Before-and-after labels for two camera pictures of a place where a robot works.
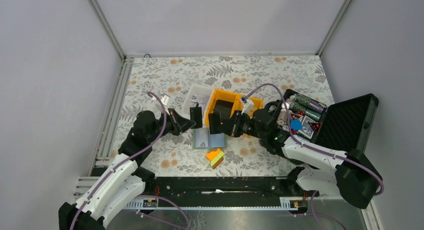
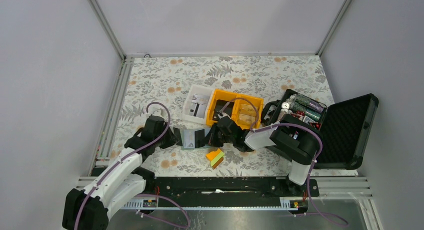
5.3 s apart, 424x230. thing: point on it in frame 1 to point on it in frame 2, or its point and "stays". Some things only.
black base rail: x=221 y=187 stays
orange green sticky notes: x=215 y=157 stays
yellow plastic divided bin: x=248 y=107 stays
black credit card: x=196 y=116 to x=199 y=138
